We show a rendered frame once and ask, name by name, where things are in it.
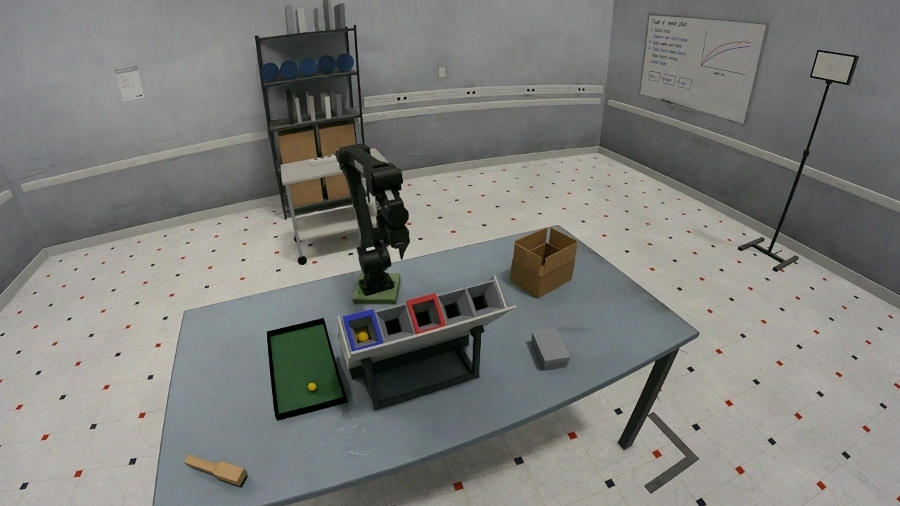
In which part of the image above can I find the blue square frame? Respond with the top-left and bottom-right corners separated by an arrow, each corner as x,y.
343,309 -> 383,351

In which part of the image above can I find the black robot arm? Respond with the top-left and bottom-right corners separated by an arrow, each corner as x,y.
335,143 -> 409,296

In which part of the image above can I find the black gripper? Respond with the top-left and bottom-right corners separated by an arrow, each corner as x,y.
369,214 -> 410,264

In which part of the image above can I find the grey hinged case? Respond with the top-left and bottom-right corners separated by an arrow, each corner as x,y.
532,329 -> 570,371

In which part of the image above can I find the brown cardboard box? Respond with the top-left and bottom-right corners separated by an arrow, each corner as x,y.
510,227 -> 577,299

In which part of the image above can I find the red rectangular frame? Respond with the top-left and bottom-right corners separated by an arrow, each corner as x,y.
406,293 -> 446,334

